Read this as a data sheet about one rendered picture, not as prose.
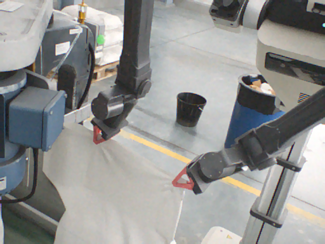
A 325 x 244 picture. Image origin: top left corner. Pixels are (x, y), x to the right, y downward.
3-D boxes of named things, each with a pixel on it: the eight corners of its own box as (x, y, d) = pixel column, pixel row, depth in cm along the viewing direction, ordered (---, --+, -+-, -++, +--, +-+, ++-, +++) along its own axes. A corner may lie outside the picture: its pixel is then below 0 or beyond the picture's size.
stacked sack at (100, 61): (133, 60, 478) (134, 47, 471) (100, 70, 424) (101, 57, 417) (105, 49, 494) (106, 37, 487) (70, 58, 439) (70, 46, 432)
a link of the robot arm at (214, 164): (280, 161, 83) (260, 127, 86) (259, 166, 74) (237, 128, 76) (235, 184, 89) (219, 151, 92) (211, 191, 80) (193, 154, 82)
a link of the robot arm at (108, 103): (153, 80, 95) (129, 63, 99) (124, 87, 86) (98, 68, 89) (138, 118, 101) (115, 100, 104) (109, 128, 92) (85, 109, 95)
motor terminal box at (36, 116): (65, 140, 82) (68, 89, 77) (48, 165, 73) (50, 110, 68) (25, 132, 82) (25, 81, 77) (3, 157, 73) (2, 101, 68)
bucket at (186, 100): (205, 122, 381) (211, 99, 370) (193, 132, 357) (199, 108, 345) (179, 112, 392) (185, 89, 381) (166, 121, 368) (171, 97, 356)
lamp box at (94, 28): (103, 51, 124) (105, 23, 120) (94, 54, 120) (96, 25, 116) (84, 45, 126) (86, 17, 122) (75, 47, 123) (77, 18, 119)
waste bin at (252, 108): (279, 150, 355) (303, 85, 326) (264, 174, 313) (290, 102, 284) (230, 131, 373) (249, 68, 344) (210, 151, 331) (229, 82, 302)
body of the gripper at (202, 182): (183, 171, 89) (209, 161, 85) (199, 154, 97) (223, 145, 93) (197, 195, 89) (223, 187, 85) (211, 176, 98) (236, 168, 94)
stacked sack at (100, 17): (125, 29, 457) (126, 16, 451) (103, 33, 422) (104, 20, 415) (80, 14, 482) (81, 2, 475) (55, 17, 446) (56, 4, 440)
